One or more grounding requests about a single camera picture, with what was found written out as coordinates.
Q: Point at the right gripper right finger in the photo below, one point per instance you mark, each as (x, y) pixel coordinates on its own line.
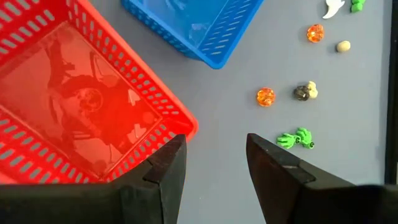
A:
(280, 193)

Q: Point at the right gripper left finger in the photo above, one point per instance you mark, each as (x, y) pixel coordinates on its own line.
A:
(168, 186)

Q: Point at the green zombie hand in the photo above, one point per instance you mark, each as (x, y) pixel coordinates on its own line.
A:
(357, 7)
(304, 135)
(286, 140)

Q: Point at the orange translucent pumpkin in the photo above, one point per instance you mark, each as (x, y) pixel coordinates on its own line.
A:
(315, 33)
(265, 97)

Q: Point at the cream skull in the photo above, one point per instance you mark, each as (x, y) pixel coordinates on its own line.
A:
(343, 46)
(312, 90)

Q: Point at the white ghost figure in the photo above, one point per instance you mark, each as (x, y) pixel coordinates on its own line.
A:
(331, 7)

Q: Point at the red plastic basket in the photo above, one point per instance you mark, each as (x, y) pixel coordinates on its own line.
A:
(124, 68)

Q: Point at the blue plastic basket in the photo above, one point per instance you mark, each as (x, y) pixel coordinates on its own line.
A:
(186, 25)

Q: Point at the black table frame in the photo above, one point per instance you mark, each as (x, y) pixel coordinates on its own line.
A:
(392, 93)

